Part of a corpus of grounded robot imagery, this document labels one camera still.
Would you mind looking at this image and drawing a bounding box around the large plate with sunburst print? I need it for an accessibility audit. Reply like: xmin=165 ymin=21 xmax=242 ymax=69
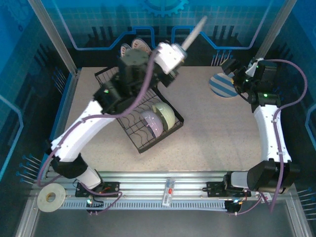
xmin=131 ymin=38 xmax=153 ymax=55

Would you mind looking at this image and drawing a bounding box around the pale green bowl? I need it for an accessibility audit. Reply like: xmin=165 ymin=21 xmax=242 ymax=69
xmin=152 ymin=102 xmax=176 ymax=131

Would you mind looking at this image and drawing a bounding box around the pale purple bowl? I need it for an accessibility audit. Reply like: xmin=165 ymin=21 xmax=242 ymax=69
xmin=139 ymin=110 xmax=164 ymax=139

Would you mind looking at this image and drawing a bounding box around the black wire dish rack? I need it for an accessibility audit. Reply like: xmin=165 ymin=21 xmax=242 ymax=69
xmin=94 ymin=65 xmax=185 ymax=154

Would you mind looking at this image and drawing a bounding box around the white printed card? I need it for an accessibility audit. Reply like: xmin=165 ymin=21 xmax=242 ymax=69
xmin=256 ymin=192 xmax=271 ymax=204

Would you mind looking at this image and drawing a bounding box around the small lit circuit board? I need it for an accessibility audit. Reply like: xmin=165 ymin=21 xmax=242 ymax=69
xmin=225 ymin=198 xmax=245 ymax=208
xmin=85 ymin=196 xmax=104 ymax=208

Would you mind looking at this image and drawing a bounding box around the white tape roll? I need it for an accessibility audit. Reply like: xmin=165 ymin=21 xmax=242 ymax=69
xmin=37 ymin=183 xmax=67 ymax=213

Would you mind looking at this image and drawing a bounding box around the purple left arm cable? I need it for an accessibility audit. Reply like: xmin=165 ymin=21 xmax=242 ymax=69
xmin=37 ymin=49 xmax=158 ymax=215

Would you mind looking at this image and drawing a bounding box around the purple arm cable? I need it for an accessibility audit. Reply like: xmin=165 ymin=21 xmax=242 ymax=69
xmin=228 ymin=58 xmax=308 ymax=216
xmin=37 ymin=49 xmax=158 ymax=215

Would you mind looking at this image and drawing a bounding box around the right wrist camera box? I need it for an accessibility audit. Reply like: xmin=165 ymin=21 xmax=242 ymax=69
xmin=246 ymin=58 xmax=259 ymax=77

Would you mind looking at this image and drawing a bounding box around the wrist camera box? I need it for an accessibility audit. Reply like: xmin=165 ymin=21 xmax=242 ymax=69
xmin=246 ymin=58 xmax=259 ymax=77
xmin=154 ymin=41 xmax=186 ymax=75

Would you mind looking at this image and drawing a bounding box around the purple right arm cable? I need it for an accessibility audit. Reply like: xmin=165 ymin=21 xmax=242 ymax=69
xmin=228 ymin=58 xmax=308 ymax=216

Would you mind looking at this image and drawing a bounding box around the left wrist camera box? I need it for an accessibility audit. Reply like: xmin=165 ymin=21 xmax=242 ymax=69
xmin=154 ymin=41 xmax=186 ymax=75

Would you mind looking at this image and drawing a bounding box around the aluminium frame post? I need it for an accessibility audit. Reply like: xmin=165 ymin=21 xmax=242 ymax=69
xmin=26 ymin=0 xmax=79 ymax=76
xmin=248 ymin=0 xmax=298 ymax=76

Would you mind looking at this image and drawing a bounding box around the aluminium table side rail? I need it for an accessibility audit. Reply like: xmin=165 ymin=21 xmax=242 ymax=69
xmin=41 ymin=70 xmax=82 ymax=180

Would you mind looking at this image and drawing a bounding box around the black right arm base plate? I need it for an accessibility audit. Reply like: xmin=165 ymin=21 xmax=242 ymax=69
xmin=206 ymin=181 xmax=252 ymax=198

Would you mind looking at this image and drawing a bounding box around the aluminium front rail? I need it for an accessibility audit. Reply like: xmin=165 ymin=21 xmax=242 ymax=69
xmin=31 ymin=171 xmax=297 ymax=202

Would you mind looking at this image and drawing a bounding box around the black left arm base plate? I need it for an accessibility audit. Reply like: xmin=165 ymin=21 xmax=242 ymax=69
xmin=75 ymin=181 xmax=121 ymax=198

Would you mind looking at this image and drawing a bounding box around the slotted cable duct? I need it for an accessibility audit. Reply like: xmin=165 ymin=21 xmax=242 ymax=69
xmin=60 ymin=201 xmax=228 ymax=211

